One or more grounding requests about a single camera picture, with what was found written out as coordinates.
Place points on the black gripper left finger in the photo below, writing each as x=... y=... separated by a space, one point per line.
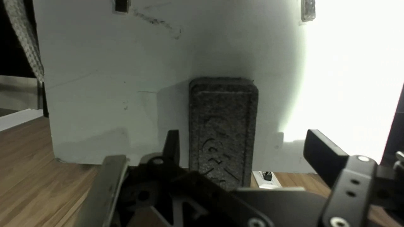
x=198 y=189

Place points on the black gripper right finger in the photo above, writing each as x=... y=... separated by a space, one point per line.
x=349 y=189

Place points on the grey felt board duster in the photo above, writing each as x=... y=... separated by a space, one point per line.
x=223 y=126

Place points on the small white board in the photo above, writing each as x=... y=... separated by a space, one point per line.
x=105 y=84

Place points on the white socket plate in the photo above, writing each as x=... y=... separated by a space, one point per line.
x=258 y=181

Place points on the dark magnetic strip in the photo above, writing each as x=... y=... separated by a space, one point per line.
x=122 y=5
x=309 y=10

